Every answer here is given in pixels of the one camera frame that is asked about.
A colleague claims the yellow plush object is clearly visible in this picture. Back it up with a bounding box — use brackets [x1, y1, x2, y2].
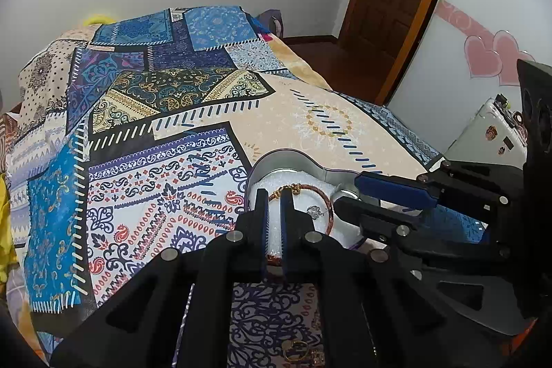
[82, 13, 115, 28]

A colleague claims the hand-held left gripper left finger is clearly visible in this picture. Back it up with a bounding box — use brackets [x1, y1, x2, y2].
[51, 189, 270, 368]

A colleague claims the peach blanket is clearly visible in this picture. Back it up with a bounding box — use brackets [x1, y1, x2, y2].
[262, 32, 334, 91]

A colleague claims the patchwork patterned bed sheet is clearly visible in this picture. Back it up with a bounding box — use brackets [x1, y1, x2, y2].
[4, 6, 490, 368]

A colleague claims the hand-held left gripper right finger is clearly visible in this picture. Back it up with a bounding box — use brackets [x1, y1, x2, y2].
[278, 194, 490, 368]

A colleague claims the purple bag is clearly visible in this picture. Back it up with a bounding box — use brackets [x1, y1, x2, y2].
[254, 8, 285, 39]

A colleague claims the gold ring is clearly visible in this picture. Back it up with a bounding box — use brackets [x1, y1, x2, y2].
[281, 340, 311, 362]

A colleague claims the red and gold braided bracelet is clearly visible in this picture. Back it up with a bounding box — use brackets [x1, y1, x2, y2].
[265, 183, 335, 268]

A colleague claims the brown patterned cloth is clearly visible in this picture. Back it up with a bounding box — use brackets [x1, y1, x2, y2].
[0, 111, 23, 162]

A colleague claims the pink heart wall sticker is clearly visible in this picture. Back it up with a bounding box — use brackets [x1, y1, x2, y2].
[435, 0, 536, 88]

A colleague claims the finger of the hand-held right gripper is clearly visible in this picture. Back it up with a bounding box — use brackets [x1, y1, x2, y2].
[354, 160, 524, 223]
[334, 196, 524, 265]

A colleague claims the silver heart-shaped tin box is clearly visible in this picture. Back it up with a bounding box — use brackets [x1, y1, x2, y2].
[244, 150, 391, 265]

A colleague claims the yellow cloth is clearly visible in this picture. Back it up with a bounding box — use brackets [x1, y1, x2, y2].
[0, 173, 20, 300]

